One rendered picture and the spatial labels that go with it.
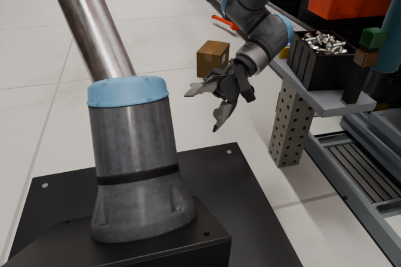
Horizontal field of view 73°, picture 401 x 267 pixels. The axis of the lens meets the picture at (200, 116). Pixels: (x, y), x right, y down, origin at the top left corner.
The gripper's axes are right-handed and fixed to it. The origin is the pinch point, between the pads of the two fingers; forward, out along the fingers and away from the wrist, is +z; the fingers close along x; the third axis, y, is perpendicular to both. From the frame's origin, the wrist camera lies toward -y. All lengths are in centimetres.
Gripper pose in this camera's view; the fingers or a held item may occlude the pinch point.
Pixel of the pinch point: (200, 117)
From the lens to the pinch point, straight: 72.7
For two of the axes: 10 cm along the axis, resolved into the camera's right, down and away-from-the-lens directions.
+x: -5.1, -6.3, -5.8
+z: -6.9, 7.0, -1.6
